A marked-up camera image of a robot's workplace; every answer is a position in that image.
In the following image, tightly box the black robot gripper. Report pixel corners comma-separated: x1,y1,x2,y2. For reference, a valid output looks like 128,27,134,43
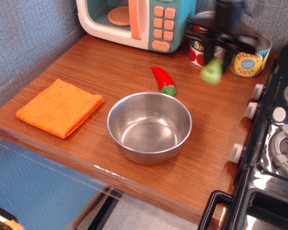
185,0,260,73

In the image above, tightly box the orange folded cloth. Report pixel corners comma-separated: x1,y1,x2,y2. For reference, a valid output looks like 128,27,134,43
16,79,104,139

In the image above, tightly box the orange object at corner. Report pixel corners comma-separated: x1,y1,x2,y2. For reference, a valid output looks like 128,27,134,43
4,220,24,230

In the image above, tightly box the red toy chili pepper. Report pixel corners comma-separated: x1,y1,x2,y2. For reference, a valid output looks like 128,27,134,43
152,67,177,96

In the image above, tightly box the pineapple slices can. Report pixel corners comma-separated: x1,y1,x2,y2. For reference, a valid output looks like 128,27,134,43
228,34,272,78

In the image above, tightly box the black toy stove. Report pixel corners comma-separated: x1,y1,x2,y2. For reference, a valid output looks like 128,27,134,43
197,41,288,230

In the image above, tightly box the black oven door handle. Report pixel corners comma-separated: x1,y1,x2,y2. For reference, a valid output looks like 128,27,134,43
198,190,233,230

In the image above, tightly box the green handled grey spatula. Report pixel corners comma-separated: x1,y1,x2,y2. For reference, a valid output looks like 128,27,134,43
200,57,223,85

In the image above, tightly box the white stove knob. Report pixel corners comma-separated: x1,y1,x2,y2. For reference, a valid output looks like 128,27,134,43
230,143,244,164
252,84,264,101
245,102,258,120

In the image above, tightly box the white stove button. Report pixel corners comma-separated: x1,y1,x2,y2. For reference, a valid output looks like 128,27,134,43
272,107,286,123

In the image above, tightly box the teal toy microwave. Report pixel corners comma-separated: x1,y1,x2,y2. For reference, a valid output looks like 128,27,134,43
76,0,196,53

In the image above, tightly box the stainless steel bowl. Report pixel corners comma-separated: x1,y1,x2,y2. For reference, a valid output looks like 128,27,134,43
107,92,192,165

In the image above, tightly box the tomato sauce can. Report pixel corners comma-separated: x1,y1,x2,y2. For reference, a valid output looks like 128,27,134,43
189,11,225,67

